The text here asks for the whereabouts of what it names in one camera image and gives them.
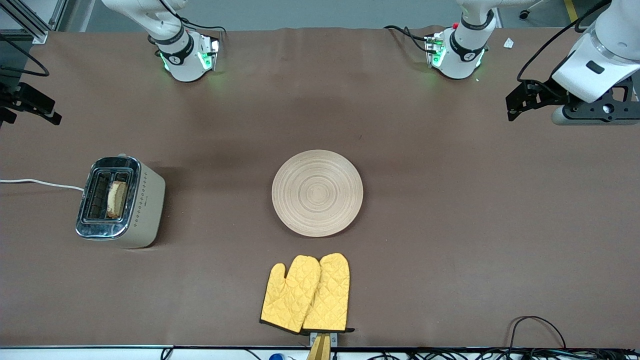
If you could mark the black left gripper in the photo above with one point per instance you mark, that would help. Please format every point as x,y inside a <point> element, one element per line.
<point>543,94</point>

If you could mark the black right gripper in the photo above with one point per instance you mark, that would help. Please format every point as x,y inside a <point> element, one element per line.
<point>21,98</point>

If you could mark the brown bread toast slice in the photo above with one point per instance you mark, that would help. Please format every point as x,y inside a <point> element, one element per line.
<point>116,199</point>

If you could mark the round wooden plate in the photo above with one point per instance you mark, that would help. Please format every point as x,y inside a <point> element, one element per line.
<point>317,193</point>

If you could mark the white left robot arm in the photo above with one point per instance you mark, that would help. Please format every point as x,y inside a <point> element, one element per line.
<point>600,65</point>

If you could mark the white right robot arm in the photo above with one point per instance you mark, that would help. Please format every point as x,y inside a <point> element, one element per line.
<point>185,62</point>

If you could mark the small white paper scrap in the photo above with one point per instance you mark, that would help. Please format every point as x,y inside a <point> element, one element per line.
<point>508,43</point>

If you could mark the office chair caster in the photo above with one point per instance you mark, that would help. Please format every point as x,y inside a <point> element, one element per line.
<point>525,14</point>

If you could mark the beige chrome toaster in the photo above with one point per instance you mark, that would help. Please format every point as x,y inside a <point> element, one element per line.
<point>145,210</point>

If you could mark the brown table cover mat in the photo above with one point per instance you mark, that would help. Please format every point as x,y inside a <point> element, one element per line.
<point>320,100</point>

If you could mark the yellow quilted oven mitt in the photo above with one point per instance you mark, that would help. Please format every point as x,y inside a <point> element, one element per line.
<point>330,295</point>
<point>290,295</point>

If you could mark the aluminium frame profile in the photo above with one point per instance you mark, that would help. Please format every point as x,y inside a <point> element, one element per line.
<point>35,25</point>

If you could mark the wooden stick with bracket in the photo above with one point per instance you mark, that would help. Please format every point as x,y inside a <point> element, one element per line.
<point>320,347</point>

